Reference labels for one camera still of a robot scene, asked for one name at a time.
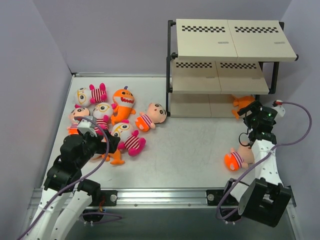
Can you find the orange shark plush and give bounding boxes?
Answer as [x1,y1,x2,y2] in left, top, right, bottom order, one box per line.
[231,94,256,120]
[110,86,136,125]
[91,149,125,165]

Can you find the orange shark plush back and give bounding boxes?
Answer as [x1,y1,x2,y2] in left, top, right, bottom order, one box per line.
[110,86,136,125]

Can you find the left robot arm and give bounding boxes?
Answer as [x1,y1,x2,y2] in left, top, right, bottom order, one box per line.
[18,131,120,240]

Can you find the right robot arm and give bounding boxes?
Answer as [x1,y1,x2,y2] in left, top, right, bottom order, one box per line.
[221,100,291,228]

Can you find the cream black three-tier shelf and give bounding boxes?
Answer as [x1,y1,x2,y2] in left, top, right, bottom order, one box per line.
[166,19,299,118]

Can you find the white pink glasses plush front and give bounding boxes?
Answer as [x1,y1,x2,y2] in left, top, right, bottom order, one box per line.
[111,119,147,157]

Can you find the white pink glasses plush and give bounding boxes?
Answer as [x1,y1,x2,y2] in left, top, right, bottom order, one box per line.
[111,119,147,157]
[92,102,118,131]

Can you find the white pink glasses plush middle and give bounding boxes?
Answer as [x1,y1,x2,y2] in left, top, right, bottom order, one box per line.
[92,102,118,131]

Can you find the peach boy plush right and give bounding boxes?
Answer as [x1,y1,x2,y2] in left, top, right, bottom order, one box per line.
[223,144,255,171]

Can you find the peach boy plush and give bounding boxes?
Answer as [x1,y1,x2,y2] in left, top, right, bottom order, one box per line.
[67,107,91,135]
[134,102,167,132]
[223,144,255,171]

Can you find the peach boy plush left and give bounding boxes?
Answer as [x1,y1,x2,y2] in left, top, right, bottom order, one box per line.
[67,107,91,135]

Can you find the white pink striped plush back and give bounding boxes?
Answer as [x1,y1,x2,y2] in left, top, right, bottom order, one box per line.
[74,83,108,108]

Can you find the peach boy plush centre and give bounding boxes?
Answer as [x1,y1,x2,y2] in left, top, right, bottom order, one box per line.
[134,102,167,132]

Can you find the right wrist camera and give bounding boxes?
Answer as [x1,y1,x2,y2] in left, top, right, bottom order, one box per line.
[272,100,286,119]

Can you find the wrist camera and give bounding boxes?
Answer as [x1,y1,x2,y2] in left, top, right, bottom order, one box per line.
[77,116,97,137]
[272,100,286,119]

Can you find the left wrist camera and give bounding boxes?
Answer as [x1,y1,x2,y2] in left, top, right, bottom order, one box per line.
[77,116,97,137]

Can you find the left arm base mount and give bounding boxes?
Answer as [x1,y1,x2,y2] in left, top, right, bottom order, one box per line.
[98,190,118,207]

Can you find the aluminium front rail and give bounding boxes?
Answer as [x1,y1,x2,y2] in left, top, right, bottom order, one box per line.
[29,188,297,210]

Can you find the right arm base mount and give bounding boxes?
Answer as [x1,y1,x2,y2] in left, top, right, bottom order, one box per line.
[206,189,224,206]

